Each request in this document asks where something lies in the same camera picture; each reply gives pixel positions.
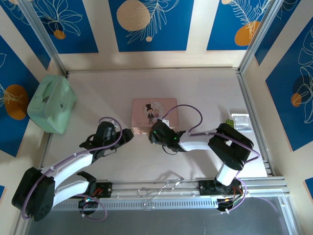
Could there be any pink wedding couple tin box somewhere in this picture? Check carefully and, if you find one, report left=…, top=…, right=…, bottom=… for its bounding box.
left=131, top=98, right=177, bottom=135

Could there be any mint green case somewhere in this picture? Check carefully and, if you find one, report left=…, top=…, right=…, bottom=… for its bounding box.
left=26, top=74, right=78, bottom=135

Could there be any left base circuit board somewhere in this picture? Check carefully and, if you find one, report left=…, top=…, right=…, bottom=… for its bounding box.
left=78, top=197, right=99, bottom=209

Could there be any base circuit board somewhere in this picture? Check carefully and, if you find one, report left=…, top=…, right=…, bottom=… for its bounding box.
left=78, top=197, right=99, bottom=209
left=217, top=197, right=243, bottom=212

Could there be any right base circuit board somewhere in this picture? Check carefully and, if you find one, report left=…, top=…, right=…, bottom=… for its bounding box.
left=217, top=197, right=243, bottom=212

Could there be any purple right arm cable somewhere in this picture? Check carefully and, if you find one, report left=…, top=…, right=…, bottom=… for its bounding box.
left=161, top=104, right=260, bottom=215

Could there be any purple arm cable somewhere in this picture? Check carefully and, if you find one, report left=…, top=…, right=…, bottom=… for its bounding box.
left=161, top=104, right=260, bottom=215
left=21, top=117, right=123, bottom=221

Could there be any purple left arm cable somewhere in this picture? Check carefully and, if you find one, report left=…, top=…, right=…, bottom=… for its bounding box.
left=21, top=117, right=123, bottom=221

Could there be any aluminium front rail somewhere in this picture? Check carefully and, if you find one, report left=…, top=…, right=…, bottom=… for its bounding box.
left=21, top=176, right=291, bottom=202

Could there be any bent silver wire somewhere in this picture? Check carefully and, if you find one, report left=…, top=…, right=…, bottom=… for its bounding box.
left=136, top=177, right=192, bottom=212

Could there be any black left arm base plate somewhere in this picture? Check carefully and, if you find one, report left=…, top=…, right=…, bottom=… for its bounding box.
left=92, top=182, right=113, bottom=199

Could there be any slotted grey cable duct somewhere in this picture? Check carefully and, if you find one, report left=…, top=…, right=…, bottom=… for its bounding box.
left=51, top=197, right=282, bottom=212

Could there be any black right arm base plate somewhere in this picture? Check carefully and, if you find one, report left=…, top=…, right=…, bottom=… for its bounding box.
left=198, top=180, right=245, bottom=196

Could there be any aluminium frame post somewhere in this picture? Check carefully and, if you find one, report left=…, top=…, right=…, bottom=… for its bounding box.
left=18, top=0, right=68, bottom=75
left=238, top=0, right=286, bottom=75

